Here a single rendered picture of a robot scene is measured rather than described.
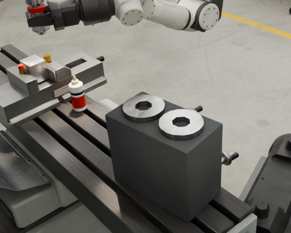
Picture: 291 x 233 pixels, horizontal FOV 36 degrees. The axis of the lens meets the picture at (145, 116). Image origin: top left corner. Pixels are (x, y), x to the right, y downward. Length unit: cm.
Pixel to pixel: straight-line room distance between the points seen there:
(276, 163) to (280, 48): 221
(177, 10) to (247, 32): 276
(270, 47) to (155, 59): 93
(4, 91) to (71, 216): 41
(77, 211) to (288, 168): 75
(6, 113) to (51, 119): 13
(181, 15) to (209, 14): 8
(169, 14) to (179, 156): 54
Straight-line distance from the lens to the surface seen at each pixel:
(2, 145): 137
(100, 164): 112
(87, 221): 139
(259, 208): 141
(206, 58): 359
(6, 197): 127
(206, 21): 133
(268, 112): 298
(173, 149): 85
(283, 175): 161
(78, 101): 130
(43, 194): 125
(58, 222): 133
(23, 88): 133
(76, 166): 113
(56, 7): 116
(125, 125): 92
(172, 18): 129
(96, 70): 142
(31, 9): 117
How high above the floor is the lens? 166
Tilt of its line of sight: 34 degrees down
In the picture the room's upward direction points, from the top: 5 degrees counter-clockwise
